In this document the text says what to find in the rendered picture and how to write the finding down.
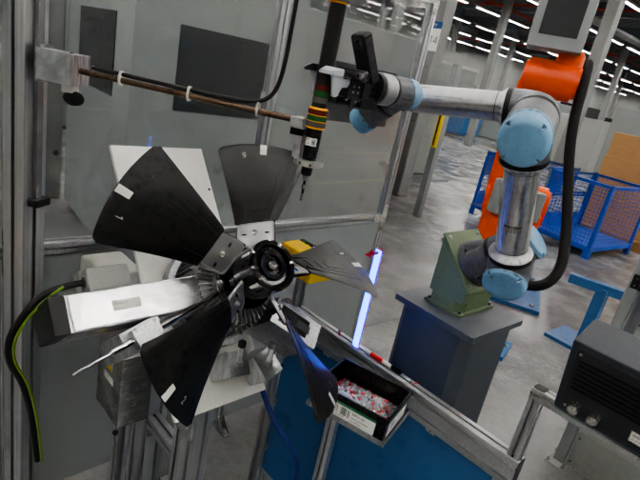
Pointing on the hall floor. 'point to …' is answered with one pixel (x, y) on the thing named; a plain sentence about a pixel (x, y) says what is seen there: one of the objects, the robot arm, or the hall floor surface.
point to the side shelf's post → (119, 453)
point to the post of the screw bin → (326, 450)
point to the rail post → (263, 429)
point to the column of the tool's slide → (21, 228)
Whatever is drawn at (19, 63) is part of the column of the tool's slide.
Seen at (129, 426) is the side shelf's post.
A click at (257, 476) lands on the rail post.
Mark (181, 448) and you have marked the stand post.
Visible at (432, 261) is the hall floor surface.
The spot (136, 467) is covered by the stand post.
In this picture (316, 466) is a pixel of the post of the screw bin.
